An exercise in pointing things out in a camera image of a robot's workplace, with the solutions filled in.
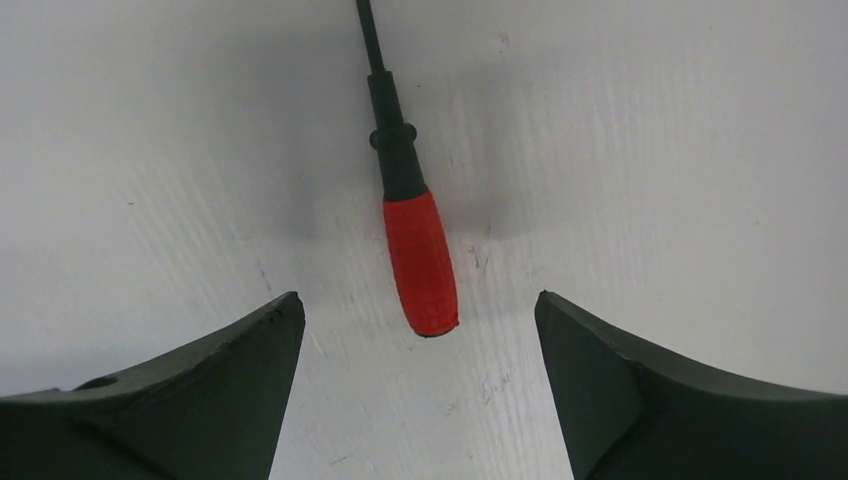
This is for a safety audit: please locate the red black screwdriver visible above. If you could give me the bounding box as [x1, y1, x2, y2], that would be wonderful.
[356, 1, 459, 337]

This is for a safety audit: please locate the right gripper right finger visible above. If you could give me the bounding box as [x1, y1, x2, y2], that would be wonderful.
[534, 291, 847, 479]

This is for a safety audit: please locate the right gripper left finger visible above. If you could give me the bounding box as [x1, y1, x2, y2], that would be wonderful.
[1, 292, 305, 479]

